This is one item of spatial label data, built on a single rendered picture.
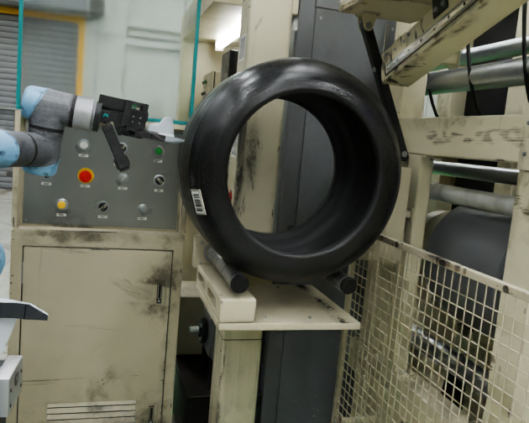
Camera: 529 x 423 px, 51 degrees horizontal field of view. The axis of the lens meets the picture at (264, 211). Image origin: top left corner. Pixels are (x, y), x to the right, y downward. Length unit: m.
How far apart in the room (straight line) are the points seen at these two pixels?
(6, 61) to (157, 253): 9.15
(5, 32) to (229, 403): 9.60
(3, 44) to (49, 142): 9.57
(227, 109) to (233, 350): 0.82
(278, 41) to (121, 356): 1.16
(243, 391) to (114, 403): 0.49
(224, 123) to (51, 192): 0.83
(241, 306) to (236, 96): 0.49
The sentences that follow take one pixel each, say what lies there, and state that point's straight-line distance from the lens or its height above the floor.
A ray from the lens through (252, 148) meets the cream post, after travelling 1.65.
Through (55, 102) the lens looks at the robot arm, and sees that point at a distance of 1.32.
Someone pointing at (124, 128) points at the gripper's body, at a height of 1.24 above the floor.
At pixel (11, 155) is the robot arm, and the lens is 1.22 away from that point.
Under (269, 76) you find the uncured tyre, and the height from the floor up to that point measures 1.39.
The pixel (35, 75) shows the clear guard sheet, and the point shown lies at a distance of 1.90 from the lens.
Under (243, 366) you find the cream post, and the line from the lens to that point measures 1.80.
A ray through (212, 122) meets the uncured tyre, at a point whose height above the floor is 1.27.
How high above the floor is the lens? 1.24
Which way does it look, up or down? 7 degrees down
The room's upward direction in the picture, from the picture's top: 5 degrees clockwise
